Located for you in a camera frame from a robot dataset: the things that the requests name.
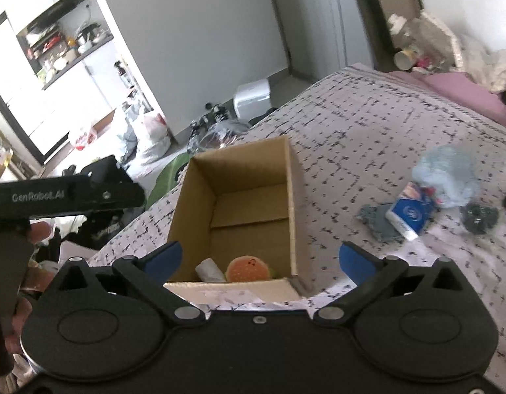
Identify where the black bag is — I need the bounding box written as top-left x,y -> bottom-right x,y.
52,155 -> 134,252

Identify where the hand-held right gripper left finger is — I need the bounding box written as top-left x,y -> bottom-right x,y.
48,241 -> 206,326

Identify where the cluttered wall shelf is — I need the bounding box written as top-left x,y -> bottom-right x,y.
16,0 -> 115,91

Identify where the clear plastic bag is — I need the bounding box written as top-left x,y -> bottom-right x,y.
186,117 -> 252,157

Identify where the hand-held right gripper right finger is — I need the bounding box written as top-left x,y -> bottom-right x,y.
314,243 -> 469,326

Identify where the grey door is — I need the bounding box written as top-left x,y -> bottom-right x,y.
264,0 -> 377,79

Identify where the dark plush toy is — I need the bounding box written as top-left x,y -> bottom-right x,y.
459,203 -> 500,235

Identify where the green cloth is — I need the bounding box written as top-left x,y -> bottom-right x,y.
148,154 -> 193,211

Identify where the black camera gear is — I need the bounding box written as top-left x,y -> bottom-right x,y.
190,102 -> 230,133

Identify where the white air purifier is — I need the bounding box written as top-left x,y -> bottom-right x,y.
233,81 -> 273,120

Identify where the white round soft toy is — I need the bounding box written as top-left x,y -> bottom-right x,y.
195,258 -> 227,284

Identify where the person's left hand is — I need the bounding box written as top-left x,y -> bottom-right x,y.
7,221 -> 53,356

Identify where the cream crumpled bedding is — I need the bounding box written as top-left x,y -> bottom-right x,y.
417,11 -> 506,94

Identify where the fluffy grey-blue plush ball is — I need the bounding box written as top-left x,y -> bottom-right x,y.
412,145 -> 482,207

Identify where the white tube with blue label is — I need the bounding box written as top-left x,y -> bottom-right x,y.
385,181 -> 437,241

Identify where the cardboard box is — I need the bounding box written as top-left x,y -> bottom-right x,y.
163,135 -> 310,301

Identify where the grey plush toy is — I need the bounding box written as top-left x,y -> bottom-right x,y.
358,203 -> 403,244

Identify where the paper cup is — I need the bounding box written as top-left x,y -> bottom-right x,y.
394,48 -> 418,71

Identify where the clear jar with white lid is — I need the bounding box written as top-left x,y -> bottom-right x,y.
388,14 -> 420,51

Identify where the pink pillow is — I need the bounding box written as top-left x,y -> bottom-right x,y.
385,70 -> 506,130

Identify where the white plastic bag red print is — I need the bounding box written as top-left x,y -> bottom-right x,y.
125,107 -> 172,166

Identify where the burger plush toy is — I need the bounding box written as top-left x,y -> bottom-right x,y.
225,256 -> 275,283

